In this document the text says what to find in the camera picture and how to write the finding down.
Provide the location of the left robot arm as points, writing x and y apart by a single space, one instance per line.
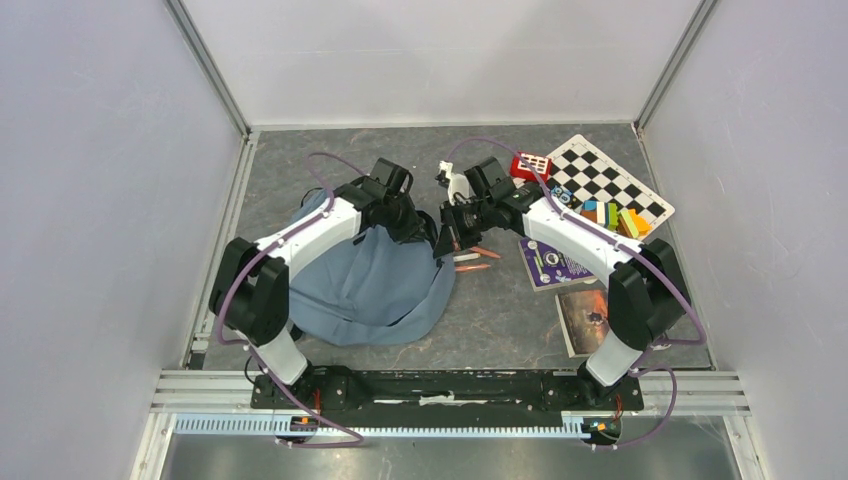
250 294

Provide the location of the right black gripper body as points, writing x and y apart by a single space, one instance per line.
466 221

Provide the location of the purple book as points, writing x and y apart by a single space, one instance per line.
548 268

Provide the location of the red calculator toy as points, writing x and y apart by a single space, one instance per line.
530 167

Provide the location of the orange pencil lower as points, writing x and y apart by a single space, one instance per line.
471 268

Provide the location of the colourful block stack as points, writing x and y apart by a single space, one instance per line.
604 214

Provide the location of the blue robot toy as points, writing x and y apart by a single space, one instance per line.
563 195

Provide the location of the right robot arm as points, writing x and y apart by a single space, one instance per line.
646 292

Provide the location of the white yellow pen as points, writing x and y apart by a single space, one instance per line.
466 257

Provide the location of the checkered chess board mat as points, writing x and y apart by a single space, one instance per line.
584 170

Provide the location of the orange pencil upper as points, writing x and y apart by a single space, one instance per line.
485 252

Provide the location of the dark novel book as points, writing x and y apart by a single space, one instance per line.
583 319

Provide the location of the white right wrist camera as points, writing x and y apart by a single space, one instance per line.
456 184

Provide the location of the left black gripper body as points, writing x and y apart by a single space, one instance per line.
401 220

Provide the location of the orange pencil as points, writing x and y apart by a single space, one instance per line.
485 252
471 268

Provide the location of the blue student backpack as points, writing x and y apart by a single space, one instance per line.
372 291

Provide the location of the orange yellow block toy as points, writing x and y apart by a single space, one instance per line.
632 225

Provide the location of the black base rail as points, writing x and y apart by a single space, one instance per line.
447 398

